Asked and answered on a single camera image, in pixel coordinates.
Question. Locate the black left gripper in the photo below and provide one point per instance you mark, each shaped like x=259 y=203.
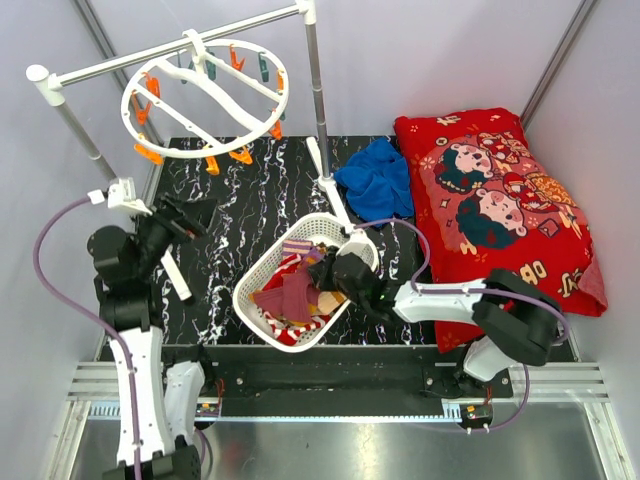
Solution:
x=183 y=218

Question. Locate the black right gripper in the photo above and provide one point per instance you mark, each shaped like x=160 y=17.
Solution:
x=320 y=272

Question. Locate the beige olive striped sock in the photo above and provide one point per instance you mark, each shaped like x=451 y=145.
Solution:
x=328 y=302

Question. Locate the purple striped sock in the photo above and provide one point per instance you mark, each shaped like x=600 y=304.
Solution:
x=288 y=296
x=302 y=250

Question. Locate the red white santa sock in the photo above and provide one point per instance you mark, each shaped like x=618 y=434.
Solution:
x=291 y=335

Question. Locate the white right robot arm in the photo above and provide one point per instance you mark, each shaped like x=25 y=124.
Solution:
x=518 y=322

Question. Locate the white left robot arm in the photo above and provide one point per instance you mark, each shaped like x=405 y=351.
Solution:
x=158 y=400

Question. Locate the white round clip hanger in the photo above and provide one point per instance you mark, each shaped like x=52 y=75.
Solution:
x=205 y=100

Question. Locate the white perforated plastic basket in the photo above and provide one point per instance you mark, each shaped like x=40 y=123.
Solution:
x=316 y=227

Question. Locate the orange plastic clip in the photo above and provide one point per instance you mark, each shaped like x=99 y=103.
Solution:
x=243 y=156

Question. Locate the blue towel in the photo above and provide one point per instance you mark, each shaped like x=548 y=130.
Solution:
x=377 y=182

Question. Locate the red cartoon print pillow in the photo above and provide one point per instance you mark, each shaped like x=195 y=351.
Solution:
x=484 y=202

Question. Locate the teal plastic clip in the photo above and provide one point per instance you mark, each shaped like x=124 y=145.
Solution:
x=263 y=67

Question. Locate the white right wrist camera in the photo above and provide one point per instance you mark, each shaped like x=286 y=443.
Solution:
x=360 y=245

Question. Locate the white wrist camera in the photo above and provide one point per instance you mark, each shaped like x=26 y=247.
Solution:
x=360 y=245
x=120 y=196

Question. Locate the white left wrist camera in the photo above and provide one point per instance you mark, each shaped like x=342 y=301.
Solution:
x=120 y=196

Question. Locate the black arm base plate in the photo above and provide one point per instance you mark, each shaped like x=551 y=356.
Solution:
x=338 y=382

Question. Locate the white drying rack frame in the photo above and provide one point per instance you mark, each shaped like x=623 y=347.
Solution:
x=51 y=86

